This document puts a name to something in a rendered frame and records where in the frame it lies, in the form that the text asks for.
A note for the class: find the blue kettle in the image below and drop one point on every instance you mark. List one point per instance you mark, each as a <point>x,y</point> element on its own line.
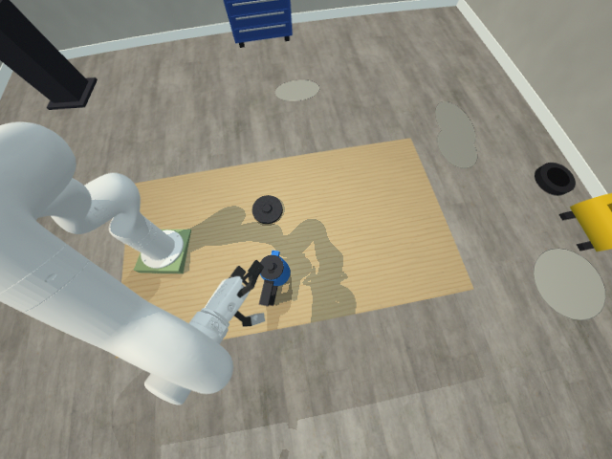
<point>277,274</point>

